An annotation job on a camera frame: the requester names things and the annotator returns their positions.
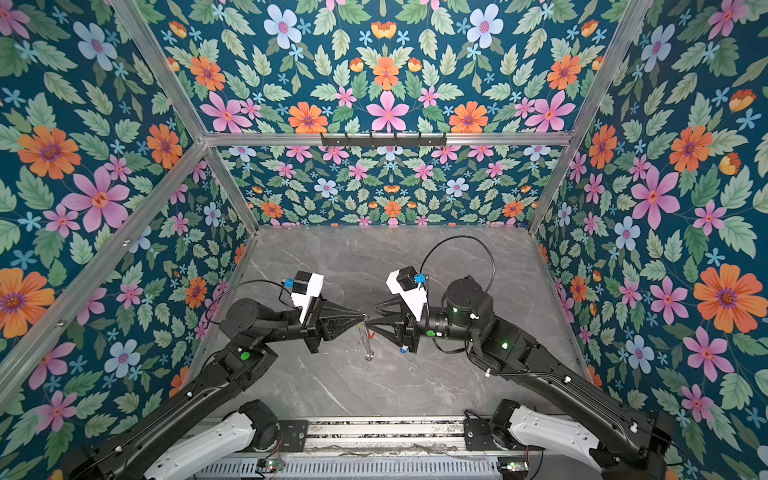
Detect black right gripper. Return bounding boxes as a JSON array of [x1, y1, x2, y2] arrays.
[[367, 295, 482, 355]]

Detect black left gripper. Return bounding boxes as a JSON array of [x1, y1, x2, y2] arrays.
[[256, 292, 364, 357]]

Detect large keyring with yellow sleeve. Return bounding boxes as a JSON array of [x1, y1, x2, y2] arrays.
[[358, 322, 374, 362]]

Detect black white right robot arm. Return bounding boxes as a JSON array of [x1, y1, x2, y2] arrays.
[[366, 273, 675, 479]]

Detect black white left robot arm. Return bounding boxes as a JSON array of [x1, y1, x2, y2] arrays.
[[59, 297, 365, 479]]

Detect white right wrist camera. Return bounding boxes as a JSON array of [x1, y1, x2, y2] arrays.
[[386, 266, 428, 322]]

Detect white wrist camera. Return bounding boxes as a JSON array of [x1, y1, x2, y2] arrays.
[[291, 271, 324, 325], [386, 266, 428, 322]]

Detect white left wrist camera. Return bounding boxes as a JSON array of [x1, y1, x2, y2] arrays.
[[291, 271, 324, 325]]

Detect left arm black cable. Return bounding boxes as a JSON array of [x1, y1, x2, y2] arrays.
[[203, 278, 295, 325]]

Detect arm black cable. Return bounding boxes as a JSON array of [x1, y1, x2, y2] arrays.
[[419, 235, 497, 294], [203, 278, 295, 325]]

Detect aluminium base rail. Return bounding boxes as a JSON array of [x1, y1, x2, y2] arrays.
[[140, 415, 631, 458]]

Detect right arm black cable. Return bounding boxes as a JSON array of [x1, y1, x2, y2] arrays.
[[419, 235, 497, 294]]

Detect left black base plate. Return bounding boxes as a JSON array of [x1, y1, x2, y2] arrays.
[[249, 420, 309, 453]]

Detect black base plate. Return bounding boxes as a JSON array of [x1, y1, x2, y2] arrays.
[[463, 416, 521, 451], [249, 420, 309, 453]]

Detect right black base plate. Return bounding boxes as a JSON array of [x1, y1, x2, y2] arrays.
[[463, 416, 521, 451]]

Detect white vented cable duct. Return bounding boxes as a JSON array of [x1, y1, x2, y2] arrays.
[[191, 456, 502, 479]]

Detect black hook rail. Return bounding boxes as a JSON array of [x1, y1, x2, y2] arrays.
[[320, 133, 448, 148]]

